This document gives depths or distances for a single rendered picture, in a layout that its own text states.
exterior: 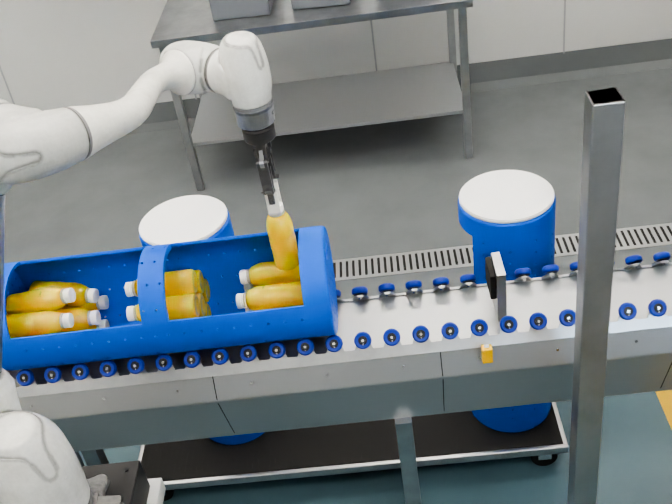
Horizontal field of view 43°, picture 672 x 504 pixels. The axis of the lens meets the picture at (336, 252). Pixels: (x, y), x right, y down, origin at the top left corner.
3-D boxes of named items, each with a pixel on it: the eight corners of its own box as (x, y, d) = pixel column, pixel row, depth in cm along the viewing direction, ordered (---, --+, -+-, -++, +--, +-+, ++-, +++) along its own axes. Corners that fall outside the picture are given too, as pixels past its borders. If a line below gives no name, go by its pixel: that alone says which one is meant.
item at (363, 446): (567, 475, 297) (568, 446, 288) (142, 514, 308) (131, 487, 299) (538, 369, 339) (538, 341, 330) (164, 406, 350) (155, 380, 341)
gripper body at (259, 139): (272, 130, 193) (279, 165, 199) (274, 112, 200) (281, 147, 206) (239, 134, 194) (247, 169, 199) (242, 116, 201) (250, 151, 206)
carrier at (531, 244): (534, 367, 320) (459, 383, 318) (535, 164, 268) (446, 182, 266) (563, 423, 297) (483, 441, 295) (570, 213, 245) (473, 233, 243)
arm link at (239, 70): (285, 93, 194) (241, 84, 201) (272, 28, 185) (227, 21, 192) (254, 115, 188) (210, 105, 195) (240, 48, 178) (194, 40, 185)
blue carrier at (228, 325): (339, 357, 220) (323, 267, 204) (7, 393, 226) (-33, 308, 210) (337, 290, 244) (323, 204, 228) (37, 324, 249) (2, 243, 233)
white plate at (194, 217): (120, 233, 266) (121, 236, 266) (187, 254, 252) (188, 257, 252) (178, 187, 283) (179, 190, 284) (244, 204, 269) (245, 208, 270)
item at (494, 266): (507, 321, 227) (506, 274, 218) (491, 322, 227) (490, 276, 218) (500, 297, 235) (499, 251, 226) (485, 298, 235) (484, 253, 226)
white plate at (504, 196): (534, 162, 267) (534, 165, 268) (447, 179, 265) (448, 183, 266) (569, 209, 245) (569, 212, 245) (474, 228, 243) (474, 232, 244)
